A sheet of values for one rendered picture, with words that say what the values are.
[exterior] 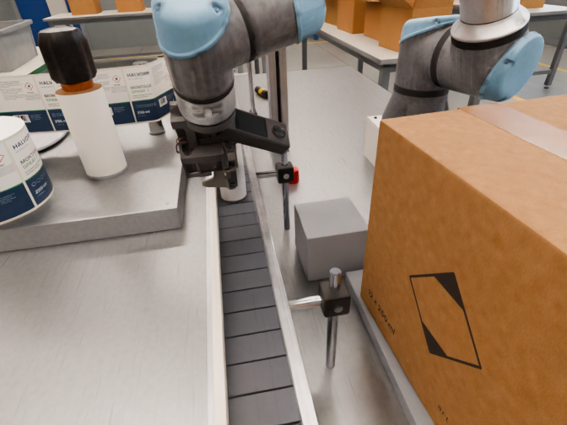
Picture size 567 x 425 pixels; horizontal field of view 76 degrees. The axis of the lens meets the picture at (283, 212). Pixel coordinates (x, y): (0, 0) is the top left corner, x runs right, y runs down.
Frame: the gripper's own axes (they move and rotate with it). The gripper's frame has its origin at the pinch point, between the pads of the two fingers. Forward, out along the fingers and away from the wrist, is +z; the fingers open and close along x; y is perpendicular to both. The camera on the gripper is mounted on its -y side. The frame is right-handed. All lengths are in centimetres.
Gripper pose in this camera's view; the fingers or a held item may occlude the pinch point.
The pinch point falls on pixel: (234, 181)
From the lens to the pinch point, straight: 67.3
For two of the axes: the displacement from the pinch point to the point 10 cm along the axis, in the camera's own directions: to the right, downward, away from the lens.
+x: 1.7, 8.9, -4.3
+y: -9.8, 1.3, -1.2
